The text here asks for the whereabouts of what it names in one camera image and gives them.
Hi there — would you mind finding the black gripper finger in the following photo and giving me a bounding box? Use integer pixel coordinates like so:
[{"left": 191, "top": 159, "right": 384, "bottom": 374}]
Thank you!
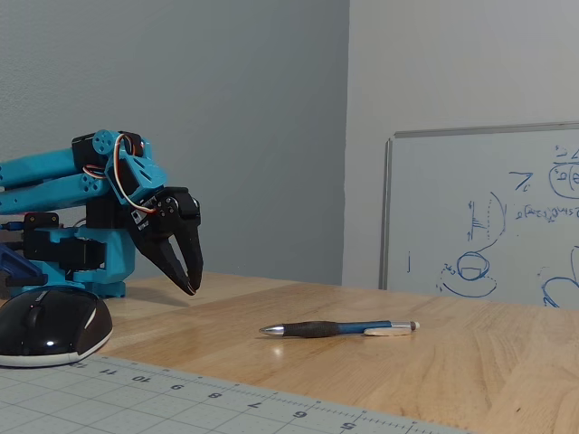
[
  {"left": 134, "top": 233, "right": 195, "bottom": 297},
  {"left": 174, "top": 215, "right": 204, "bottom": 296}
]

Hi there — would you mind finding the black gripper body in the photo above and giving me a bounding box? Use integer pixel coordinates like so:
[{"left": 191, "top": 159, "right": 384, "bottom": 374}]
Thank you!
[{"left": 128, "top": 185, "right": 203, "bottom": 246}]

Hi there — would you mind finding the blue pen with black grip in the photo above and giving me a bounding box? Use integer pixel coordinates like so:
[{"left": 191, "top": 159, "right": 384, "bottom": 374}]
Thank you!
[{"left": 258, "top": 319, "right": 421, "bottom": 339}]

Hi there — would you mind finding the black computer mouse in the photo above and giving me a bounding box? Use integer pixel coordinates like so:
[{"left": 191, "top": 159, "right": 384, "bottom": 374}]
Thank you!
[{"left": 0, "top": 288, "right": 114, "bottom": 368}]

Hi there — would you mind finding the dark blue table clamp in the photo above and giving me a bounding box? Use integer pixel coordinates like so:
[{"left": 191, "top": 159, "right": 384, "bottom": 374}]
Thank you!
[{"left": 0, "top": 243, "right": 50, "bottom": 290}]

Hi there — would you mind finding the grey cutting mat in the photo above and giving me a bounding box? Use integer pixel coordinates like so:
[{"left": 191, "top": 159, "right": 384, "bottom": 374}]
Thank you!
[{"left": 0, "top": 354, "right": 471, "bottom": 434}]

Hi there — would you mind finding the whiteboard with blue drawings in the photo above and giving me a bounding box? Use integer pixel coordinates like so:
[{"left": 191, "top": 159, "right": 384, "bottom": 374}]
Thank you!
[{"left": 378, "top": 120, "right": 579, "bottom": 311}]

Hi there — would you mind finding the white red servo cable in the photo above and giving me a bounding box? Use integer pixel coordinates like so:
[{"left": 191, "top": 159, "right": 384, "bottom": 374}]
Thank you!
[{"left": 82, "top": 132, "right": 159, "bottom": 214}]

